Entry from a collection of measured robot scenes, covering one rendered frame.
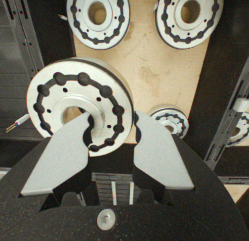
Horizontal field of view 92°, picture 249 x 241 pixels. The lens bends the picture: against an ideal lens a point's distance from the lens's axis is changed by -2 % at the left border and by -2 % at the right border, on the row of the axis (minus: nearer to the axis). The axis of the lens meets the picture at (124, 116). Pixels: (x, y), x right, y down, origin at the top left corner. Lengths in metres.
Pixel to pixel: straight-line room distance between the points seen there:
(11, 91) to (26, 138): 0.15
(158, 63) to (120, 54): 0.08
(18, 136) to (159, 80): 0.43
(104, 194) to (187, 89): 0.50
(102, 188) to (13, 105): 0.41
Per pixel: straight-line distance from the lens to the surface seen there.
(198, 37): 0.27
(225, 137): 0.28
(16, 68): 0.38
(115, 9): 0.25
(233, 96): 0.24
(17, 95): 0.41
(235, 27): 0.27
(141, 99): 0.30
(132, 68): 0.28
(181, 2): 0.26
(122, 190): 0.56
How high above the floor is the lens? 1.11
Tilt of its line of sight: 61 degrees down
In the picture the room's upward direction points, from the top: 175 degrees counter-clockwise
